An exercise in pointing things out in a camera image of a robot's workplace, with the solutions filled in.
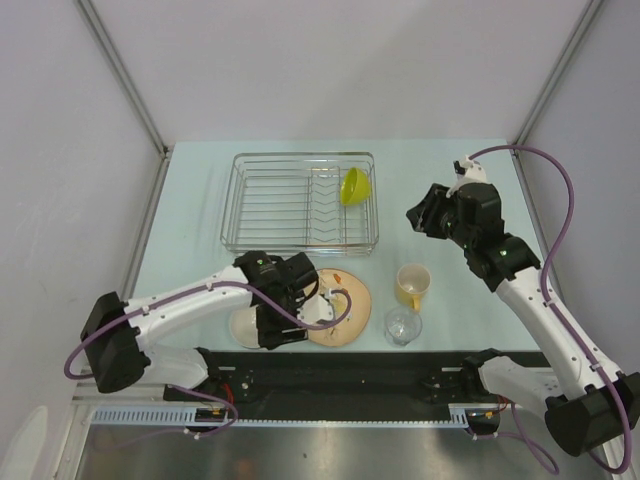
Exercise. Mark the aluminium frame rail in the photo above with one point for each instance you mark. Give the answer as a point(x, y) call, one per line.
point(86, 392)

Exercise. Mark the white bowl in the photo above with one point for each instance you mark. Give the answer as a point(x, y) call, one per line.
point(243, 328)

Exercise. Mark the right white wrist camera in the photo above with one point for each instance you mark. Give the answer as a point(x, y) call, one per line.
point(468, 171)

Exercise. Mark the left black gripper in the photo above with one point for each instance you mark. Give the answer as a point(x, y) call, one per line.
point(271, 335)

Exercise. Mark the metal wire dish rack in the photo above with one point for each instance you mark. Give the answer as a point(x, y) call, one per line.
point(287, 202)

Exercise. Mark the clear drinking glass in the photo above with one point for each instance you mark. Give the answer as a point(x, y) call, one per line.
point(402, 325)

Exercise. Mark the beige bird pattern plate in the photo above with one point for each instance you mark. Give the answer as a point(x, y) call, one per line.
point(348, 330)

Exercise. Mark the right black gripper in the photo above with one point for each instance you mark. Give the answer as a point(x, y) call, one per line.
point(423, 216)

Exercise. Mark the yellow mug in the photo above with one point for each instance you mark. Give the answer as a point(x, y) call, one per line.
point(412, 284)

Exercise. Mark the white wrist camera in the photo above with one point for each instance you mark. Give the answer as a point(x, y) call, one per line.
point(468, 171)
point(325, 310)

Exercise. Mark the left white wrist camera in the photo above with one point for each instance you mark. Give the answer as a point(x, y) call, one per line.
point(325, 310)

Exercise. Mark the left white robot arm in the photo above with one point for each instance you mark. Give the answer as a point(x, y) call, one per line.
point(121, 339)

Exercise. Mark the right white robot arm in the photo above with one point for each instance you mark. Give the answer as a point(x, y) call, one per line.
point(591, 400)

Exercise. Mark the light blue cable duct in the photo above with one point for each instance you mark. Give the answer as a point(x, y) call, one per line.
point(193, 417)

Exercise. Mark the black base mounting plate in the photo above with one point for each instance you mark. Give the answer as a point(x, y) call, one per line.
point(353, 387)

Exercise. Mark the lime green bowl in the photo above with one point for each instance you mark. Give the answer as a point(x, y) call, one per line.
point(356, 187)

